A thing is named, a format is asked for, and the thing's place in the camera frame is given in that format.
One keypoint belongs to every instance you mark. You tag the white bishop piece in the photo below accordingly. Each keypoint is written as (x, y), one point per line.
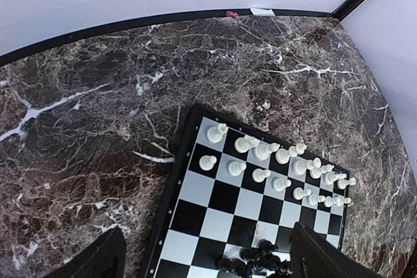
(263, 151)

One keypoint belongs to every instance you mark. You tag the white knight piece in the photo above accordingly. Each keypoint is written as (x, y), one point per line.
(244, 144)

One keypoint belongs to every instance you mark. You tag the black and white chessboard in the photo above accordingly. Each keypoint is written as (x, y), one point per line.
(207, 215)

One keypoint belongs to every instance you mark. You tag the small pink scrap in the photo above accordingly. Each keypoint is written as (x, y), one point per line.
(231, 14)

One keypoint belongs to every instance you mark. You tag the white pawn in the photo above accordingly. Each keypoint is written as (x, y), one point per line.
(280, 184)
(259, 175)
(206, 163)
(235, 168)

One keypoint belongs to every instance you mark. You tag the white rook corner piece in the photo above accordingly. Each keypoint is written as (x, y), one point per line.
(216, 133)

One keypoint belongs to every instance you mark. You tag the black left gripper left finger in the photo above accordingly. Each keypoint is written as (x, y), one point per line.
(105, 257)

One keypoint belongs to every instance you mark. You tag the white king piece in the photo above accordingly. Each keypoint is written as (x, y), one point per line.
(301, 166)

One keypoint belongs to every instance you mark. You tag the white queen piece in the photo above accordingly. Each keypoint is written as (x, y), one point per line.
(282, 155)

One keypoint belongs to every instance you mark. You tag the pile of black chess pieces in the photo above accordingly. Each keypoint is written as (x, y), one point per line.
(256, 260)

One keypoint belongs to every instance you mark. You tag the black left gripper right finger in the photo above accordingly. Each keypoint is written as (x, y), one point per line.
(313, 256)

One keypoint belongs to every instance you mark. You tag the white tape strip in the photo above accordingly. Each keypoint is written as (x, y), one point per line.
(262, 12)

